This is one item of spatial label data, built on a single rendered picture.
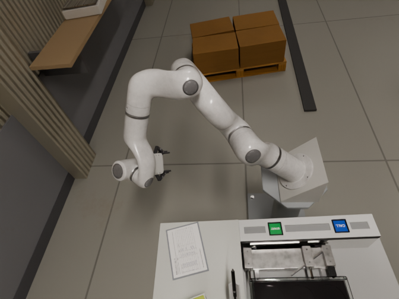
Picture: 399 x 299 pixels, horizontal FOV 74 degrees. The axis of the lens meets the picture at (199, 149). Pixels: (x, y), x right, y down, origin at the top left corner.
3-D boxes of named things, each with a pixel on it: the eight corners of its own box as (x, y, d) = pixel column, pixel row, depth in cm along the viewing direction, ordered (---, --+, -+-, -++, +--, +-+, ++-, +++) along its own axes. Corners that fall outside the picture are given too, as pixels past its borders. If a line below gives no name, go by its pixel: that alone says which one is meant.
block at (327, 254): (333, 267, 107) (336, 265, 105) (325, 267, 108) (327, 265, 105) (328, 247, 112) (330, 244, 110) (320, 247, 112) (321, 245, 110)
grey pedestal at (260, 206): (247, 194, 229) (247, 131, 165) (300, 194, 222) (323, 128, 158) (250, 255, 198) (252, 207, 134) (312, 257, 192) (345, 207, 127)
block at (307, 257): (313, 267, 108) (314, 266, 106) (304, 267, 108) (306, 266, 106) (309, 247, 113) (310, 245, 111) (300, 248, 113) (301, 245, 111)
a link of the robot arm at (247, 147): (274, 140, 127) (237, 117, 116) (293, 163, 112) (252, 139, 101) (257, 159, 131) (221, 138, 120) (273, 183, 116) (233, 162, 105)
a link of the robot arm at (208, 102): (243, 163, 116) (233, 144, 130) (265, 146, 114) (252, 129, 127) (164, 82, 90) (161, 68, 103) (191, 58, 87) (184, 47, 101)
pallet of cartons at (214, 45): (276, 38, 366) (279, 8, 334) (287, 76, 315) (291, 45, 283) (193, 47, 381) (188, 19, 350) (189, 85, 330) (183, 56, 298)
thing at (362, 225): (369, 247, 115) (381, 235, 104) (240, 251, 122) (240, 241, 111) (360, 226, 121) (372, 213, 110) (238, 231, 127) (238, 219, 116)
